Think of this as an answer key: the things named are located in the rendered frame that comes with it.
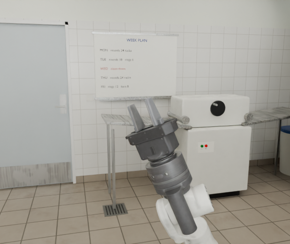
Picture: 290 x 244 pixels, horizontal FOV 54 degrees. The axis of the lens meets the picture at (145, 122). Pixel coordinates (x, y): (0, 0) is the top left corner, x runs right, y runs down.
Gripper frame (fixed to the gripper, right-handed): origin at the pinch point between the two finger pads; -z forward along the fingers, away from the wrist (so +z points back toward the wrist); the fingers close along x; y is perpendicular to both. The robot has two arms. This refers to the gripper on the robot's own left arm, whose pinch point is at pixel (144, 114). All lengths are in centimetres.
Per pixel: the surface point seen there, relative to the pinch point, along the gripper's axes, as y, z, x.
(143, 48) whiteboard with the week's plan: -284, -53, -139
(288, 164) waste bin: -362, 177, -35
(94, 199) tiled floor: -173, 92, -219
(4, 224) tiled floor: -88, 65, -257
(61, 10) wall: -224, -129, -190
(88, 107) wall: -226, -10, -217
